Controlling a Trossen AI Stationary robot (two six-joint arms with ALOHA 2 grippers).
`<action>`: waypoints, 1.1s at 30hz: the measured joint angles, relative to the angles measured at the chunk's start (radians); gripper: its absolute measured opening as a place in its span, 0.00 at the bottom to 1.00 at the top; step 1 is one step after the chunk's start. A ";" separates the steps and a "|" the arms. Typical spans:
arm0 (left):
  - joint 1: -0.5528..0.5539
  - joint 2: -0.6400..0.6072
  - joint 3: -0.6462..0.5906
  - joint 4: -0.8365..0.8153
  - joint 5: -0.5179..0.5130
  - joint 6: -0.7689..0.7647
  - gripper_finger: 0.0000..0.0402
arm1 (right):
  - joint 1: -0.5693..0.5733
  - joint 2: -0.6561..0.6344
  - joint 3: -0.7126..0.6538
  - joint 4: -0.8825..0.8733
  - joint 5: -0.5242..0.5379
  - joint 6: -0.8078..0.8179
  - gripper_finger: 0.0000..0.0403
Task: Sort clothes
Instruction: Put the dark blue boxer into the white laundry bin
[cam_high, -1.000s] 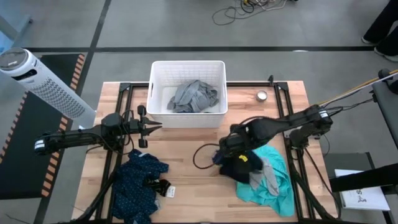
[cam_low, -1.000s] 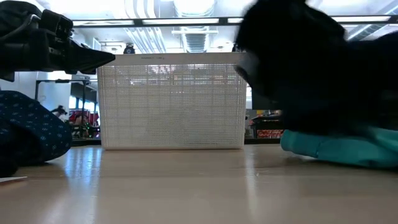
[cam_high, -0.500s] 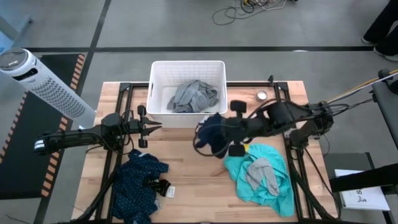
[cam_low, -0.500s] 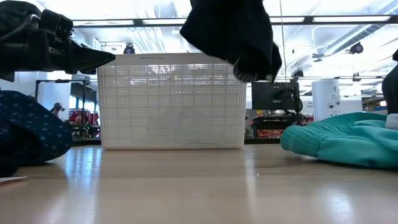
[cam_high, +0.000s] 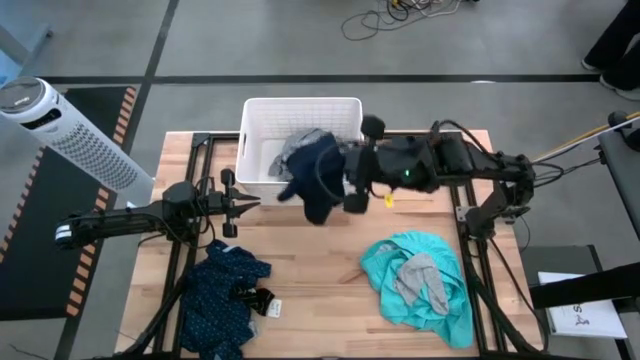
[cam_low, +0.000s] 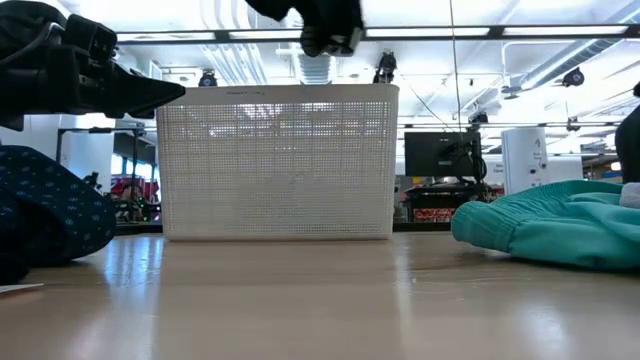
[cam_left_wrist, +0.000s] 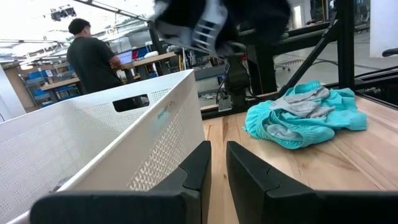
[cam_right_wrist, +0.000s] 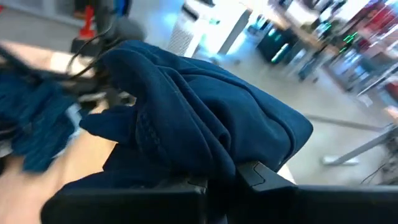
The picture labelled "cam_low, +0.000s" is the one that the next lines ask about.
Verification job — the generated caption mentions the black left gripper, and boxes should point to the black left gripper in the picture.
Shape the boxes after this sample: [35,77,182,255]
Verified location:
[0,43,187,133]

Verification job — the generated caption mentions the teal garment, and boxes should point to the teal garment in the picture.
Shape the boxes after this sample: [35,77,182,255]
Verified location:
[450,179,640,274]

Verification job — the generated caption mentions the blue knit sock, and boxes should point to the blue knit sock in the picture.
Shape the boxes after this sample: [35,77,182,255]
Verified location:
[618,181,640,210]

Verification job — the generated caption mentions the black metal stand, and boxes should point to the black metal stand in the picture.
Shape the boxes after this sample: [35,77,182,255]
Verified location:
[55,126,145,222]

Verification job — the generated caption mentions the navy dotted garment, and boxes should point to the navy dotted garment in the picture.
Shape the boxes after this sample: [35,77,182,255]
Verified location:
[0,144,118,286]

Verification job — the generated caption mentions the white perforated plastic basket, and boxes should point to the white perforated plastic basket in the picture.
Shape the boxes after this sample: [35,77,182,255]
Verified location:
[155,83,401,242]

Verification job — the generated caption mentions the black desk monitor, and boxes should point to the black desk monitor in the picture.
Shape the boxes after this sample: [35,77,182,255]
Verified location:
[403,130,482,179]

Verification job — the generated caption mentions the black overhead beam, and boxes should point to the black overhead beam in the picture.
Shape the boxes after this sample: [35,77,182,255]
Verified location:
[114,23,640,46]

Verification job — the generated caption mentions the white paper card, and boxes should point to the white paper card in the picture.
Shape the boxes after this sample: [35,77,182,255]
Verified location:
[0,282,45,295]

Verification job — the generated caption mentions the white pillar appliance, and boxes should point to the white pillar appliance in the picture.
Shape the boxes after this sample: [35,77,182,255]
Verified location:
[501,127,549,195]

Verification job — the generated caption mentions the white corrugated duct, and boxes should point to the white corrugated duct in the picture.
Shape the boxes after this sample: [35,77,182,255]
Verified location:
[298,53,334,86]

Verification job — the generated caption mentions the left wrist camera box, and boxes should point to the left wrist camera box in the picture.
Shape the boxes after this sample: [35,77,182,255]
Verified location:
[63,13,119,65]

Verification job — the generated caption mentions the thin hanging cable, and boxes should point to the thin hanging cable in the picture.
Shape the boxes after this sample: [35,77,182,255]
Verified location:
[448,0,464,134]

